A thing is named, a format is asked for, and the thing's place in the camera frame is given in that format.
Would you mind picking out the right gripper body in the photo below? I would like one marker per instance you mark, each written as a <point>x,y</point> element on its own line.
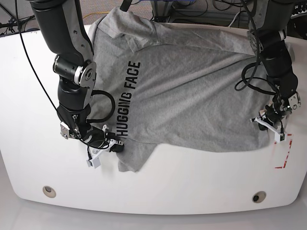
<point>77,126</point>

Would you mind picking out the red tape rectangle marking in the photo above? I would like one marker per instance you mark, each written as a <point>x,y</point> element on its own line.
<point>281,152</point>

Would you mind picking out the right table grommet hole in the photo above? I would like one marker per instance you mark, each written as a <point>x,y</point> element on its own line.
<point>259,197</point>

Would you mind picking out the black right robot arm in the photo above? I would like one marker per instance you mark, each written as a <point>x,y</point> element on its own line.
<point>61,24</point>

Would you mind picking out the left table grommet hole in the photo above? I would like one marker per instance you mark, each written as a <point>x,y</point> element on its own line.
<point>49,192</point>

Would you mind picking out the grey T-shirt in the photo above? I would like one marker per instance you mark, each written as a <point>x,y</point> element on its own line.
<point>175,86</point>

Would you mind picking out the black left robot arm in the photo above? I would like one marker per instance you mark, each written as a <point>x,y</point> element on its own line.
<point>269,19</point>

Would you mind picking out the table grommet hole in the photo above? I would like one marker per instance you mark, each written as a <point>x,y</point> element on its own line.
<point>259,197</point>
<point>49,192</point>

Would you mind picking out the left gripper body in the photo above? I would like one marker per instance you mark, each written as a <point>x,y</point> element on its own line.
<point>280,108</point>

